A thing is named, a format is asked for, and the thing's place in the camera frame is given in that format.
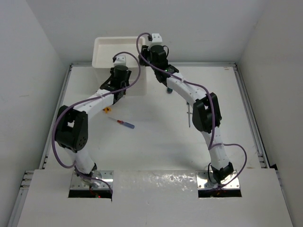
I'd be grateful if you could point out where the stubby green screwdriver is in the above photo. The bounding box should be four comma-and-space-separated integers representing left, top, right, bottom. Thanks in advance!
167, 87, 173, 94

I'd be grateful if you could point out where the white drawer container box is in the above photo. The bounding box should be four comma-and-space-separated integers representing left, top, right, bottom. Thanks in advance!
92, 36, 147, 96

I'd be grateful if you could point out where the long green screwdriver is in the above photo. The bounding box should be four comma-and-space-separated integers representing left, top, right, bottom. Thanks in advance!
187, 102, 191, 128

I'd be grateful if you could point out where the small blue red screwdriver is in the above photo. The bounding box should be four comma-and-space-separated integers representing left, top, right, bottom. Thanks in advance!
109, 117, 135, 129

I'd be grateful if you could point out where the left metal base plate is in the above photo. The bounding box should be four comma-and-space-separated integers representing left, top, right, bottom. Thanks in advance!
70, 170, 114, 191

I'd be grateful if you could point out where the yellow small clamp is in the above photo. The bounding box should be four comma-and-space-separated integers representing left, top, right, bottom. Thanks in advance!
103, 107, 111, 113

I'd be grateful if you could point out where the aluminium frame rail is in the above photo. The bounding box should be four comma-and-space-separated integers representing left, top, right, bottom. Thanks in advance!
7, 64, 73, 227
233, 64, 278, 172

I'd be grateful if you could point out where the aluminium frame rail left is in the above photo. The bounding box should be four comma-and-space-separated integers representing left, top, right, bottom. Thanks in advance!
7, 64, 73, 227

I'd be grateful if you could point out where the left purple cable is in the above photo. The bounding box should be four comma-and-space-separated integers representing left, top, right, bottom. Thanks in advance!
51, 52, 142, 194

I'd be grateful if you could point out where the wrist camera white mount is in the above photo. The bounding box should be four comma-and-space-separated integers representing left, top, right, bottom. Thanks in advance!
113, 54, 126, 67
148, 33, 163, 47

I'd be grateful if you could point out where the metal base plate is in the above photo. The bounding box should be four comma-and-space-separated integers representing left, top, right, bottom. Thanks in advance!
70, 170, 114, 191
196, 170, 241, 190

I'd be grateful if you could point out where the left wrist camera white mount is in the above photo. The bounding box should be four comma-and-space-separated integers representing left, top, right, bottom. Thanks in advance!
113, 54, 126, 67

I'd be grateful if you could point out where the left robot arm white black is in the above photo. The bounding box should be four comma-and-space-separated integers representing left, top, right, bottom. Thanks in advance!
52, 65, 132, 177

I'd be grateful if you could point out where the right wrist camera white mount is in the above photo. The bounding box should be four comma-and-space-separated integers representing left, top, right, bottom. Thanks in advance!
148, 33, 163, 47

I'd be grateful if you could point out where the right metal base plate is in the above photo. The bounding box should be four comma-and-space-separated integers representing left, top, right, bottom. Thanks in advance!
196, 170, 241, 190

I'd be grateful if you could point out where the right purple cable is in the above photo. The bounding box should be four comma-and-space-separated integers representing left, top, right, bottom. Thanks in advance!
136, 32, 248, 190

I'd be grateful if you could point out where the purple cable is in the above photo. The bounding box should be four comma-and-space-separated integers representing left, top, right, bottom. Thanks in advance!
136, 32, 248, 190
51, 52, 142, 194

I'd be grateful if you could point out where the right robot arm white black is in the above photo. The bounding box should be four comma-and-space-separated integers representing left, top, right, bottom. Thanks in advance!
139, 44, 234, 184

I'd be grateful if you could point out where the aluminium frame rail right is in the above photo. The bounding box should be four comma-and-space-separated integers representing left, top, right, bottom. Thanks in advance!
233, 64, 278, 172

